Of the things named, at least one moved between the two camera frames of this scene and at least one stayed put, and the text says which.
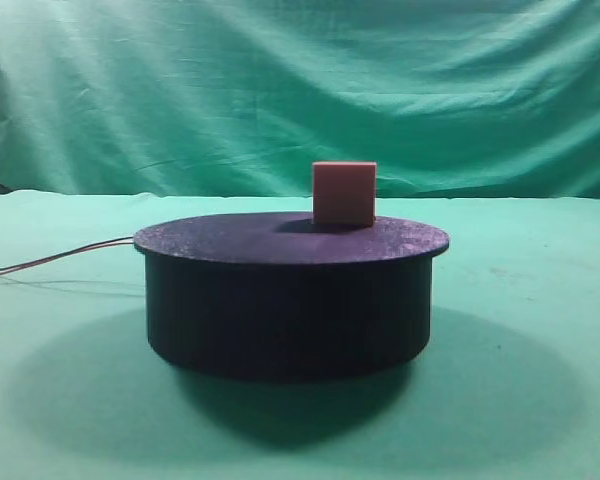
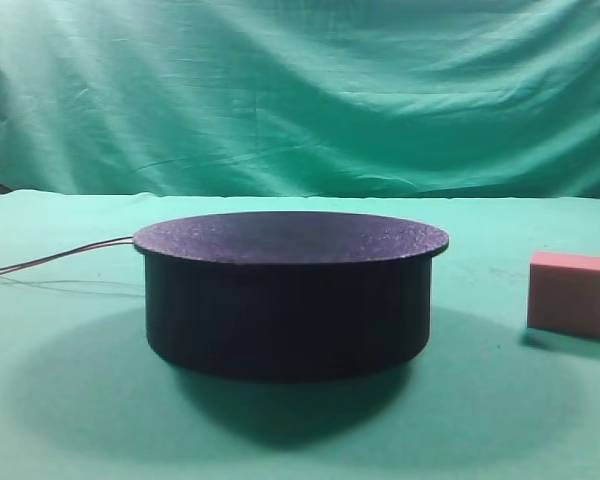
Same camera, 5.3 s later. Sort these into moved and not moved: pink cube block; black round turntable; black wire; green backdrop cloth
Moved: pink cube block
Not moved: green backdrop cloth; black round turntable; black wire
